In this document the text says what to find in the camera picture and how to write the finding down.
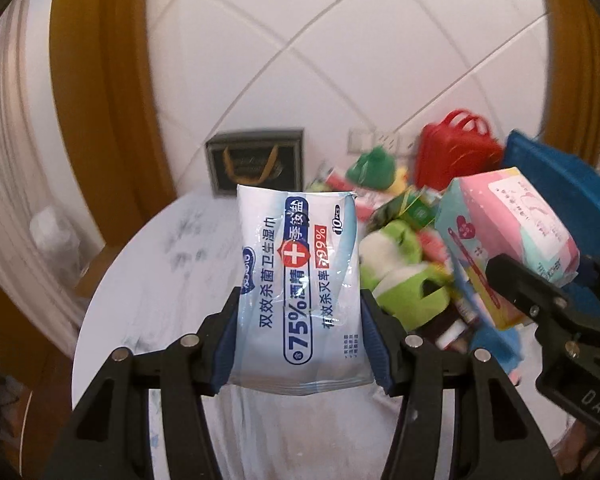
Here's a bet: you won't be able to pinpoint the green carton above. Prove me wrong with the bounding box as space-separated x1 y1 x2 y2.
370 187 437 231

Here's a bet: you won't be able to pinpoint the red plastic carry case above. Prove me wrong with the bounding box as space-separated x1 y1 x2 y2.
414 109 505 192

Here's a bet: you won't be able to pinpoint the black gift bag gold handles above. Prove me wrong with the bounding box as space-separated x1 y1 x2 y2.
205 129 305 196

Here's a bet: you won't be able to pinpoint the green frog plush toy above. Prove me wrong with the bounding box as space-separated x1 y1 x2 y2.
357 220 453 333

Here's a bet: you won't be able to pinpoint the green plush hat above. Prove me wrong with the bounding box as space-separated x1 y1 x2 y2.
345 146 396 186

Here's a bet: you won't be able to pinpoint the blue plastic crate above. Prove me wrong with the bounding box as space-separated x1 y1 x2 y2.
502 129 600 311

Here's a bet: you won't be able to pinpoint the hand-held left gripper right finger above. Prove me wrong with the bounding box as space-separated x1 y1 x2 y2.
360 289 563 480

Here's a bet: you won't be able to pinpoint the wooden door frame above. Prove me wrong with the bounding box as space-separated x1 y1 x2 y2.
50 0 177 221
540 0 600 171

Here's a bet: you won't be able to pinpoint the crumpled white plastic bag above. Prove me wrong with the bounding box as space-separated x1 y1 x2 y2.
30 205 82 263

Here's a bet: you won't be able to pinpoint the white wall socket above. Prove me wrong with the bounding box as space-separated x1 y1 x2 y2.
348 129 376 154
375 130 414 155

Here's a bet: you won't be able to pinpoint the white wet wipes packet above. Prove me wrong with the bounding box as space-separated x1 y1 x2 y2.
230 183 373 397

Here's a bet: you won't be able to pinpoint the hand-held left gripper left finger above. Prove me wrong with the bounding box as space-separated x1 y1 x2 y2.
55 287 242 480

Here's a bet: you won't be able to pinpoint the pink tissue box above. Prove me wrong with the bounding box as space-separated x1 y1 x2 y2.
434 166 580 331

